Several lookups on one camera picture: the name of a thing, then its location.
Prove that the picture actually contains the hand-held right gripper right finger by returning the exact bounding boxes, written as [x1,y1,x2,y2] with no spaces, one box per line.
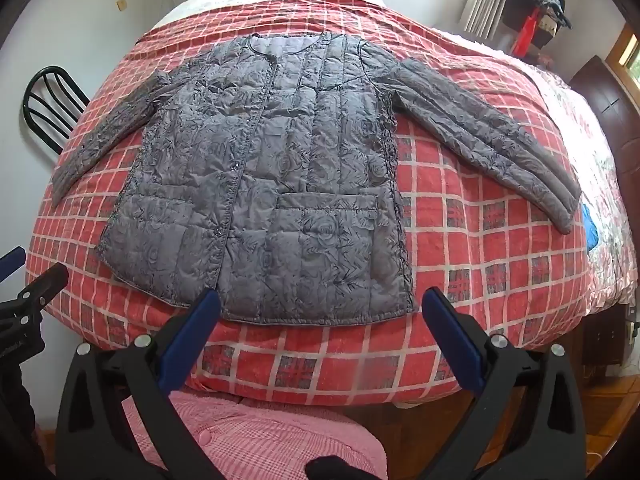
[421,287,588,480]

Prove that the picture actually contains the pink checkered cushion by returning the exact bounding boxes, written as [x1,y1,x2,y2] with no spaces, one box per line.
[120,385,388,480]

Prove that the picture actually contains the gray quilted floral jacket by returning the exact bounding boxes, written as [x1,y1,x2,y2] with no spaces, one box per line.
[50,31,583,328]

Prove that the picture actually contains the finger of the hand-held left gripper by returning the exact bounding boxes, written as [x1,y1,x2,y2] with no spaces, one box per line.
[0,263,70,322]
[0,246,27,273]

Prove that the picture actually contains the red plaid blanket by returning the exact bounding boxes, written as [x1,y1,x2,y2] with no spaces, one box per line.
[25,0,601,406]

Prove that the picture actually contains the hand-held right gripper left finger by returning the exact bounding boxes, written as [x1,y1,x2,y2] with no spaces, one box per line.
[54,289,223,480]

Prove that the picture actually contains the small wooden framed window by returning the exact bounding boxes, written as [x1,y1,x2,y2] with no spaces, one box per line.
[605,22,640,86]

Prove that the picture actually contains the red hanging ornament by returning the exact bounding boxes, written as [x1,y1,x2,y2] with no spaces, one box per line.
[511,7,543,58]

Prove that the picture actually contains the white curtain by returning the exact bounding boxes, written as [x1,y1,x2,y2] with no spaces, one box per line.
[457,0,516,41]

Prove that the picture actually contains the black metal chair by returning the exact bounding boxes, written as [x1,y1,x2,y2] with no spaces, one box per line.
[22,65,91,156]

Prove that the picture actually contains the blue cloth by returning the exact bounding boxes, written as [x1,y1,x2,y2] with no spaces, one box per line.
[580,200,601,253]

